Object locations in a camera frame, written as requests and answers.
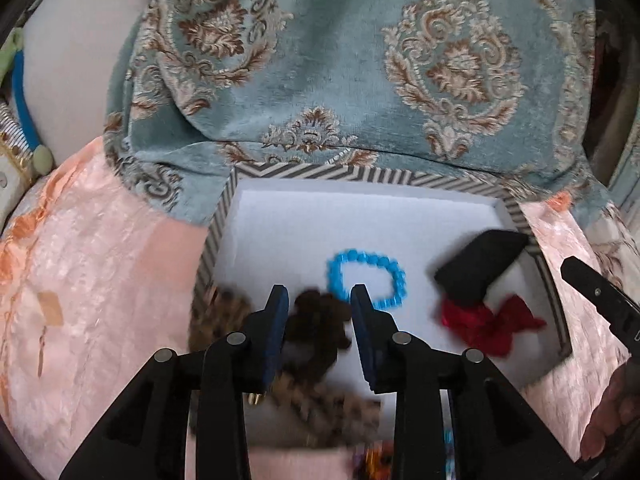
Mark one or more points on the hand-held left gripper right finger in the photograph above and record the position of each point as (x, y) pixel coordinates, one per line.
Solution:
(361, 340)

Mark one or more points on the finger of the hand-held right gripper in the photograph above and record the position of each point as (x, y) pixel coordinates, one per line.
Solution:
(600, 295)

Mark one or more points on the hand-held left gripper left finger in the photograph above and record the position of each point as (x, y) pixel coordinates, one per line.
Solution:
(277, 340)

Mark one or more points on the dark brown scrunchie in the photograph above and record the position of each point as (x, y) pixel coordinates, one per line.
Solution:
(320, 320)

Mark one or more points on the striped cardboard box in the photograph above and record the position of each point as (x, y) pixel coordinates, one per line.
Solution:
(300, 220)

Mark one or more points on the person's right hand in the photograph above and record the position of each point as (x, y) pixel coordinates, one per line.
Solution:
(615, 410)

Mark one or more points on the beige floral cloth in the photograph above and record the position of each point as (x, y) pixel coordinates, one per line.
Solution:
(612, 245)

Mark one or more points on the leopard print scrunchie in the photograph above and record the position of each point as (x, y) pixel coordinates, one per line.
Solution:
(345, 415)

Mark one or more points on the red scrunchie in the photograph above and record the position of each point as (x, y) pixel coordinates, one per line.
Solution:
(480, 325)

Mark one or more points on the pink satin bedspread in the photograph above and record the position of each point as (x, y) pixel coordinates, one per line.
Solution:
(100, 285)

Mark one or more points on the blue damask cushion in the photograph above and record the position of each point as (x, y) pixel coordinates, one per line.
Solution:
(340, 60)

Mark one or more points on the beige embroidered pillow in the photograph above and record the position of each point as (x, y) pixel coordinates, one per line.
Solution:
(10, 185)

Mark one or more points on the green and blue plush toy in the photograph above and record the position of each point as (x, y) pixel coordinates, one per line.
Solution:
(22, 110)

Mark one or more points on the white cushion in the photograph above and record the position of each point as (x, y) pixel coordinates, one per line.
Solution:
(75, 60)

